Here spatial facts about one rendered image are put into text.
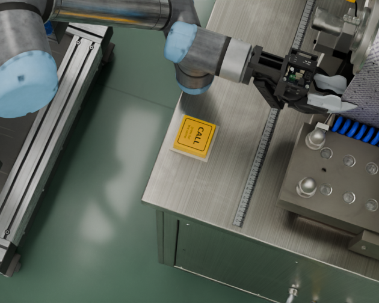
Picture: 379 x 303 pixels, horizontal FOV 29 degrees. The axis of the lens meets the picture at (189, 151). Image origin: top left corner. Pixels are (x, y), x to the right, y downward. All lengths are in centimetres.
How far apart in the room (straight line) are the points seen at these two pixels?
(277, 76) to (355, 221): 30
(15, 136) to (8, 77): 115
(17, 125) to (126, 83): 44
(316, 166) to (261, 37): 36
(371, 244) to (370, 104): 26
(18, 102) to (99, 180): 126
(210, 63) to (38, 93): 32
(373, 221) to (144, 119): 126
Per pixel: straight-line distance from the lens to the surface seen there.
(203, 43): 133
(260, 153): 152
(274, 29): 163
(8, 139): 230
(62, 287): 238
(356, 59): 124
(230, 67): 132
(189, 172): 150
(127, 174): 243
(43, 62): 118
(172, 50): 134
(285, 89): 132
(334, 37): 138
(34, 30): 120
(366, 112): 140
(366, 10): 125
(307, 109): 136
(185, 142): 149
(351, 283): 163
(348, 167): 141
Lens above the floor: 235
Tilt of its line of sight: 73 degrees down
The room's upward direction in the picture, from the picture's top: 6 degrees clockwise
